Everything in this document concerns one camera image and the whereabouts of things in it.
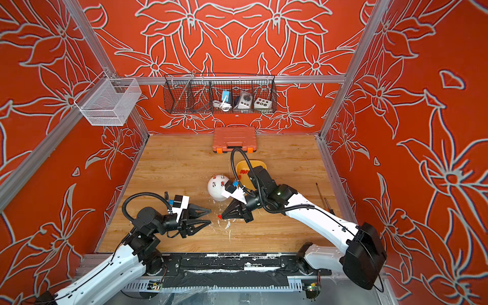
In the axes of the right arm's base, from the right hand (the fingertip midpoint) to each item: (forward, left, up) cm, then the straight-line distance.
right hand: (222, 218), depth 63 cm
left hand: (+1, +5, -1) cm, 5 cm away
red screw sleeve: (0, +1, 0) cm, 1 cm away
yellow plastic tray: (+35, -6, -20) cm, 41 cm away
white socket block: (+57, -15, +7) cm, 59 cm away
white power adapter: (+55, -7, +10) cm, 56 cm away
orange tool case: (+55, +4, -18) cm, 58 cm away
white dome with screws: (+19, +6, -12) cm, 23 cm away
